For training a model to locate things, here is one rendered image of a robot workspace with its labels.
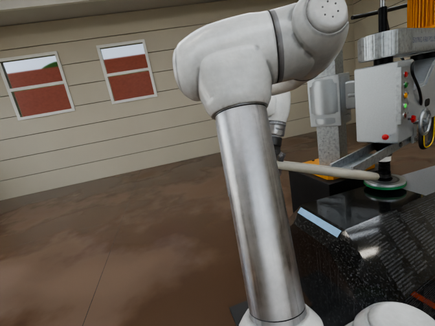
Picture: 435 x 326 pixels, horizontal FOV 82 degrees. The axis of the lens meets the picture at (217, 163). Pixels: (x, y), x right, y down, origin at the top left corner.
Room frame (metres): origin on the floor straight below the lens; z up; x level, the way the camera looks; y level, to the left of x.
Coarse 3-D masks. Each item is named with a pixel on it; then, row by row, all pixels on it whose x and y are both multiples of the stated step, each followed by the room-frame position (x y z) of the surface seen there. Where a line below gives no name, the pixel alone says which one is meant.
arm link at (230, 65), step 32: (192, 32) 0.50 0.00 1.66; (224, 32) 0.47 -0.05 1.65; (256, 32) 0.46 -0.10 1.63; (192, 64) 0.47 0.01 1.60; (224, 64) 0.45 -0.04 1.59; (256, 64) 0.45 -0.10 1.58; (192, 96) 0.50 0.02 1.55; (224, 96) 0.44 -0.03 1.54; (256, 96) 0.44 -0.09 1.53; (224, 128) 0.45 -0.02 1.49; (256, 128) 0.43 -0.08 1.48; (224, 160) 0.45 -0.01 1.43; (256, 160) 0.41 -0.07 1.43; (256, 192) 0.39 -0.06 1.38; (256, 224) 0.38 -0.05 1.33; (288, 224) 0.39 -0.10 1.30; (256, 256) 0.36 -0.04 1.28; (288, 256) 0.36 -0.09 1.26; (256, 288) 0.35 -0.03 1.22; (288, 288) 0.34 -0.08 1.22; (256, 320) 0.34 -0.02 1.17; (288, 320) 0.32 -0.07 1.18; (320, 320) 0.35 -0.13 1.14
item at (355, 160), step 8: (416, 136) 1.43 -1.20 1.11; (368, 144) 1.42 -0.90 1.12; (392, 144) 1.33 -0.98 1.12; (400, 144) 1.37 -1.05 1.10; (360, 152) 1.35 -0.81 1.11; (368, 152) 1.40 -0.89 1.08; (384, 152) 1.28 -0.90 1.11; (392, 152) 1.33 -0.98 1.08; (344, 160) 1.27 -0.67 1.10; (352, 160) 1.31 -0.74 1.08; (360, 160) 1.29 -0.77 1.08; (368, 160) 1.19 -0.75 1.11; (376, 160) 1.23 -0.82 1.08; (352, 168) 1.12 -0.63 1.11; (360, 168) 1.14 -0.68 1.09
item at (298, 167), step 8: (280, 168) 0.92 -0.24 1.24; (288, 168) 0.89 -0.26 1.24; (296, 168) 0.87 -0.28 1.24; (304, 168) 0.86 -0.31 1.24; (312, 168) 0.84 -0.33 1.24; (320, 168) 0.84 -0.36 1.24; (328, 168) 0.83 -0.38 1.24; (336, 168) 1.19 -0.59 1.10; (344, 168) 1.16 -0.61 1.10; (336, 176) 0.82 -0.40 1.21; (344, 176) 0.82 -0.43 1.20; (352, 176) 0.82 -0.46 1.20; (360, 176) 0.82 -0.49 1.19; (368, 176) 0.83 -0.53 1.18; (376, 176) 0.86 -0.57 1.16
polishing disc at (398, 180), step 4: (392, 176) 1.42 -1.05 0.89; (396, 176) 1.41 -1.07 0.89; (400, 176) 1.40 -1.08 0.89; (364, 180) 1.44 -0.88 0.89; (368, 180) 1.42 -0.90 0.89; (372, 180) 1.41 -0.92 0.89; (376, 180) 1.40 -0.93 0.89; (392, 180) 1.36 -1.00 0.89; (396, 180) 1.35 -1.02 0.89; (400, 180) 1.34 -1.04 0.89; (404, 180) 1.33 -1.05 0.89; (368, 184) 1.39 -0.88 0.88; (372, 184) 1.37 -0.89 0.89; (376, 184) 1.35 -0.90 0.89; (380, 184) 1.34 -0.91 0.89; (384, 184) 1.33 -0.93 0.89; (388, 184) 1.32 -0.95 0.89; (392, 184) 1.31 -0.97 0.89; (396, 184) 1.30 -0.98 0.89; (400, 184) 1.30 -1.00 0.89
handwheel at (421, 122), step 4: (424, 112) 1.31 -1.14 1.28; (428, 112) 1.35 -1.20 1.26; (420, 116) 1.31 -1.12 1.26; (428, 116) 1.35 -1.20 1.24; (416, 120) 1.37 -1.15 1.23; (420, 120) 1.30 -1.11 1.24; (424, 120) 1.32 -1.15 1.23; (428, 120) 1.32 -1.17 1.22; (420, 124) 1.30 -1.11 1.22; (424, 124) 1.32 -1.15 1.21; (428, 124) 1.32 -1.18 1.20; (420, 128) 1.30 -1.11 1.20; (424, 128) 1.33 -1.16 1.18; (428, 128) 1.35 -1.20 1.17; (420, 132) 1.31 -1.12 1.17; (424, 132) 1.33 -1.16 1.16; (428, 132) 1.34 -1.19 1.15
